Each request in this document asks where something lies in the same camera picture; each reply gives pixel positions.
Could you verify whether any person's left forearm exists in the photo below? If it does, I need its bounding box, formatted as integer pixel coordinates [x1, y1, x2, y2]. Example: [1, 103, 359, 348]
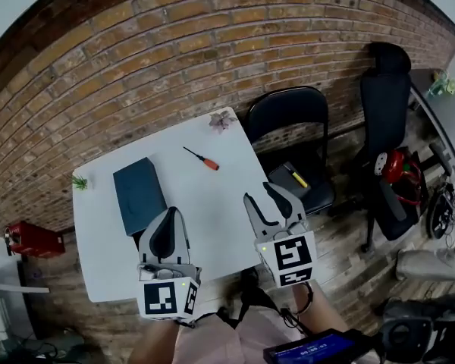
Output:
[127, 318, 181, 364]

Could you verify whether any black cable coil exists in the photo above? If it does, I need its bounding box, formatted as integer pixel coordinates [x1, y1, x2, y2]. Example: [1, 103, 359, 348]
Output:
[426, 182, 455, 240]

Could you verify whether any black camera equipment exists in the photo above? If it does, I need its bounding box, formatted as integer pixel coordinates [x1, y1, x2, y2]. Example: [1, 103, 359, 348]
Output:
[375, 293, 455, 364]

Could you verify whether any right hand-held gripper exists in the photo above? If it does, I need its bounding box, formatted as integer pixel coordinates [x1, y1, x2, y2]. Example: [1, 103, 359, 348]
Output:
[243, 181, 318, 290]

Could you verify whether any dark blue box container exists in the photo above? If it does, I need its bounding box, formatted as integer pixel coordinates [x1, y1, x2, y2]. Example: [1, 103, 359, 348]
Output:
[112, 156, 168, 237]

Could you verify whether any red toolbox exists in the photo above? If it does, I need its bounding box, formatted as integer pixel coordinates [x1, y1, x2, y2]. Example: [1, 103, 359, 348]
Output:
[4, 220, 66, 258]

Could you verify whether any grey desk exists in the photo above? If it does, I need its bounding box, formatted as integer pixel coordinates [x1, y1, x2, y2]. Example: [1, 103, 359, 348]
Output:
[408, 42, 455, 177]

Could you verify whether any black office chair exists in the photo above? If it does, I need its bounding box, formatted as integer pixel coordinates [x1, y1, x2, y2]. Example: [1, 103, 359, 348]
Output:
[328, 42, 428, 254]

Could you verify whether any white shelf unit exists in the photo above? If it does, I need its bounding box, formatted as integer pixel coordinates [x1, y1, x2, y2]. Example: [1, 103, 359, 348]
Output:
[0, 231, 51, 343]

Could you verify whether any person's pink clothing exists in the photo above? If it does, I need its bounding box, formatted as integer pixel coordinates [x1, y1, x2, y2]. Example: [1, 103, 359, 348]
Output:
[173, 309, 308, 364]

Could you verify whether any orange handled screwdriver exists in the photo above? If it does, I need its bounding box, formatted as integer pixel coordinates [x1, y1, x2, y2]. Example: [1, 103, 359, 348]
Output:
[182, 146, 221, 172]

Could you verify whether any person's right forearm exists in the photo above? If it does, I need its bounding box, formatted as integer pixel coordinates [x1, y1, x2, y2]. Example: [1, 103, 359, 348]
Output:
[290, 281, 350, 337]

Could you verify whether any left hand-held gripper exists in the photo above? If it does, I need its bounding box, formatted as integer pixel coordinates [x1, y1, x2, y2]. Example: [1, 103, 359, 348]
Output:
[136, 206, 202, 322]

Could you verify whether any black strap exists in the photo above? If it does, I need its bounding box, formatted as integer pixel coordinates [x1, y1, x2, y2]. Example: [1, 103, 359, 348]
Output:
[211, 269, 289, 330]

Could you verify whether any small pink leafed plant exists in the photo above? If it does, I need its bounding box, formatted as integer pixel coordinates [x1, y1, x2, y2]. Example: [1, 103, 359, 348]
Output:
[208, 111, 239, 134]

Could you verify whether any black notebook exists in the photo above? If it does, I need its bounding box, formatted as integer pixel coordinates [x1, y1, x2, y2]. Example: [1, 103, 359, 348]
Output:
[268, 161, 312, 199]

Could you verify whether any yellow highlighter pen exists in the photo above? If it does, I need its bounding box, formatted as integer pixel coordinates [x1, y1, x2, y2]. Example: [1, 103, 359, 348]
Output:
[290, 170, 309, 189]

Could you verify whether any green glass ornament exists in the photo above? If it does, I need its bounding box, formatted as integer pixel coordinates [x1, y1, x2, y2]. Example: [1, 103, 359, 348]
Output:
[425, 70, 455, 99]

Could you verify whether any small green plant white pot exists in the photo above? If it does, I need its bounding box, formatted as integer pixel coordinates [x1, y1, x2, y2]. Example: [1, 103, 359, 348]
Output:
[71, 174, 95, 192]

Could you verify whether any black folding chair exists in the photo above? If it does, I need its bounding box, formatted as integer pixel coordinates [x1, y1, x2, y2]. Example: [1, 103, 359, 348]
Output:
[245, 86, 336, 216]

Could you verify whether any grey sack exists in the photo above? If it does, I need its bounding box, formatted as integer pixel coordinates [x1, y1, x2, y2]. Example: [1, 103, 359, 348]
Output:
[395, 237, 455, 281]

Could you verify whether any black device with blue screen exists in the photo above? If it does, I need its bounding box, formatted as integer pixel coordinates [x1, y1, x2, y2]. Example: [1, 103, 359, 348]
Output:
[262, 328, 356, 364]

